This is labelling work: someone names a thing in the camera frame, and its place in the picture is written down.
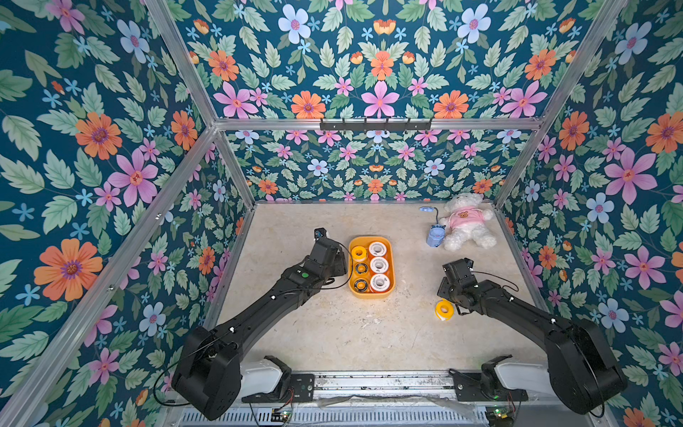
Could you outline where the yellow plastic storage box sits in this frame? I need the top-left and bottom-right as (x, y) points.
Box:
(349, 236), (398, 299)

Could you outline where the orange white sealing tape roll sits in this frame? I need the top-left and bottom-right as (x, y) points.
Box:
(370, 273), (391, 293)
(367, 241), (388, 257)
(369, 256), (390, 274)

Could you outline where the black hook rail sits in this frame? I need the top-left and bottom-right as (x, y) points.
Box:
(318, 118), (432, 133)

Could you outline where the white perforated vent panel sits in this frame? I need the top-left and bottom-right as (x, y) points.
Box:
(179, 406), (489, 426)

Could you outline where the green circuit board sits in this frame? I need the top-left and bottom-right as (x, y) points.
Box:
(270, 408), (293, 423)

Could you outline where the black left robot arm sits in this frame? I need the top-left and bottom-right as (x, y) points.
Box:
(172, 248), (348, 421)

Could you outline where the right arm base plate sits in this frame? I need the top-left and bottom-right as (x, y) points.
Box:
(448, 355), (528, 403)

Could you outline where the black yellow sealing tape roll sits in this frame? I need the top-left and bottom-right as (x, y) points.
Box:
(353, 279), (369, 294)
(354, 263), (368, 276)

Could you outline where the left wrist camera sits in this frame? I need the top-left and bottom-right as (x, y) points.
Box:
(309, 228), (341, 265)

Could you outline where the white plush bear pink shirt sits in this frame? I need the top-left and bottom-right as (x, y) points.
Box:
(439, 193), (497, 252)

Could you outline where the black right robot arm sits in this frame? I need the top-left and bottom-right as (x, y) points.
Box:
(438, 278), (628, 415)

